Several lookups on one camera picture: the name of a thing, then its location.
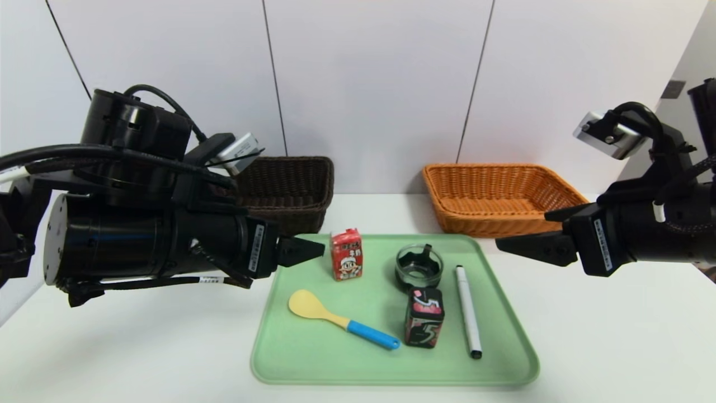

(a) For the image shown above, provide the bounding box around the black camera cable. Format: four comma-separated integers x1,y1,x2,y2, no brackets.
122,84,235,168
601,102,697,168

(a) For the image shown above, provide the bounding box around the green plastic tray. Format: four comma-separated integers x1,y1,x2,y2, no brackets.
251,233,540,386

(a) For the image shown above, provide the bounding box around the orange wicker basket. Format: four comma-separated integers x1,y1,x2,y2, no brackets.
422,163,591,238

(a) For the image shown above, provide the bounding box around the black left camera cable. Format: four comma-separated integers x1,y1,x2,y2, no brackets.
122,84,235,168

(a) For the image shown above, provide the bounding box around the black gum box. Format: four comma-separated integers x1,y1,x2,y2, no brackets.
404,287,446,349

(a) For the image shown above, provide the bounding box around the black right camera cable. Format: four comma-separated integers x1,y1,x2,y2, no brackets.
601,102,697,168

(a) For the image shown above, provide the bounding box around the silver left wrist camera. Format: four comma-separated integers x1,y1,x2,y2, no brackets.
215,133,261,175

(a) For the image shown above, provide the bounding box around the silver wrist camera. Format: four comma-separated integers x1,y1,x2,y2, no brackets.
215,133,261,175
572,111,644,161

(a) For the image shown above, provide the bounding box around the right gripper cable with white tag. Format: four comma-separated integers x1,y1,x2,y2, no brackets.
652,168,669,223

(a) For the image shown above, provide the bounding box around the dark brown wicker basket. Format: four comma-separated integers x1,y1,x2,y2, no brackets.
232,156,335,236

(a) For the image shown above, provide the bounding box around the yellow spoon with blue handle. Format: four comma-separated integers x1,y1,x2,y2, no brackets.
289,289,401,350

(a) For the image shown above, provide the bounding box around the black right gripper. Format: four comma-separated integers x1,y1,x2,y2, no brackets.
495,182,716,278

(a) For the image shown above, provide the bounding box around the white marker pen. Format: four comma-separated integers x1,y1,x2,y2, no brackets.
454,265,483,359

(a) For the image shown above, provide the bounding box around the red milk carton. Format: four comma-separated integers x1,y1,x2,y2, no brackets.
330,228,363,281

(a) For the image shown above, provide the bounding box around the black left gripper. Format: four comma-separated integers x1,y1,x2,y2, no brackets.
173,205,326,279

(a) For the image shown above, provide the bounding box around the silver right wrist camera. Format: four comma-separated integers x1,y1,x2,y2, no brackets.
572,111,644,161

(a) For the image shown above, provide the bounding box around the left arm cable with white label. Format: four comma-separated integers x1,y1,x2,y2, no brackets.
67,273,253,307

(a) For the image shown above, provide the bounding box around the glass cup with black holder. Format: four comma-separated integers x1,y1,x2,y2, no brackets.
395,243,444,293

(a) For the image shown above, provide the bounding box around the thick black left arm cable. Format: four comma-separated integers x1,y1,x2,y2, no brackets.
0,144,237,189

